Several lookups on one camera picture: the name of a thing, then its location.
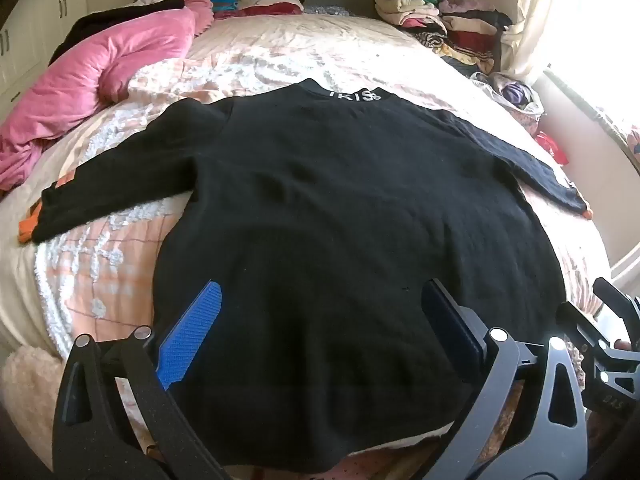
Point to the red and white pillow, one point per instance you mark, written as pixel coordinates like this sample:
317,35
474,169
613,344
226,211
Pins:
272,8

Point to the black sweater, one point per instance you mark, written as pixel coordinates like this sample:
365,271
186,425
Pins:
325,210

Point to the cream curtain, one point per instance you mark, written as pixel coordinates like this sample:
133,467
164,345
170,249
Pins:
540,10

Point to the purple cloth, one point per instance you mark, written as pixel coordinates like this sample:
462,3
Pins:
516,94

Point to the window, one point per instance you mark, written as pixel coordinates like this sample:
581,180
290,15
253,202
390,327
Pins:
605,35

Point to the floral laundry basket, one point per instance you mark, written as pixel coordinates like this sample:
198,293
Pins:
525,110

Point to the white cloth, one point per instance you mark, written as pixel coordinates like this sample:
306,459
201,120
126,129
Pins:
147,0

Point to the grey floral cloth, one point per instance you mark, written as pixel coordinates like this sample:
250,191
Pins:
325,9

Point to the black garment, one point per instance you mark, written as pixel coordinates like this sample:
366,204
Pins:
100,22

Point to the red plastic bag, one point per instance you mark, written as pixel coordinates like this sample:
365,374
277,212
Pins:
552,147

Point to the pink quilt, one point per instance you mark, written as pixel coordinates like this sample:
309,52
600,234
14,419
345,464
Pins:
75,75

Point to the peach checkered blanket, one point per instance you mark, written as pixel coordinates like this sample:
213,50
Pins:
280,55

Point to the white wardrobe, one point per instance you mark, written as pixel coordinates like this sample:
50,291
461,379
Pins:
30,20

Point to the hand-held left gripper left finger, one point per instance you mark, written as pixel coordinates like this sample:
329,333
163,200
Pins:
200,317

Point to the pile of folded clothes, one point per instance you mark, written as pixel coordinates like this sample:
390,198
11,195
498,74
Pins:
450,25

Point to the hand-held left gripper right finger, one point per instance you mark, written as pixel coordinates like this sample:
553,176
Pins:
452,332

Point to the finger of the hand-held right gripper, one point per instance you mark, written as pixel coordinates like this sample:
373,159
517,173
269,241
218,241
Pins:
617,300
582,330

